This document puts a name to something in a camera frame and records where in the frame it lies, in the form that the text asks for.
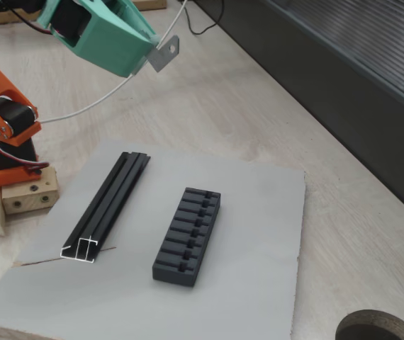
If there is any black slotted holder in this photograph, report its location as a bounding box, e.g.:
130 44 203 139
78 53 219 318
152 187 222 289

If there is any wooden block with screw holes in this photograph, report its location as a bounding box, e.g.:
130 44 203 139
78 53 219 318
1 165 60 215

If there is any dark cabinet with ribbed panel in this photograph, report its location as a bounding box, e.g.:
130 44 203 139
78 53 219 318
194 0 404 228

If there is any grey board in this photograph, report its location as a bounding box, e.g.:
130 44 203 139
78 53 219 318
0 138 308 340

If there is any black cable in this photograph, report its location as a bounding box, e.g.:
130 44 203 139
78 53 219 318
184 0 225 36

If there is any white cable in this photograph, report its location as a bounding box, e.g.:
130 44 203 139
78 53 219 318
38 0 189 125

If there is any short tricolour servo wire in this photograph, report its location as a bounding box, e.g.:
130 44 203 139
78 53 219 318
0 122 51 175

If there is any black aluminium profile rail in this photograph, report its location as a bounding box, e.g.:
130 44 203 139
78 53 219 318
60 151 152 265

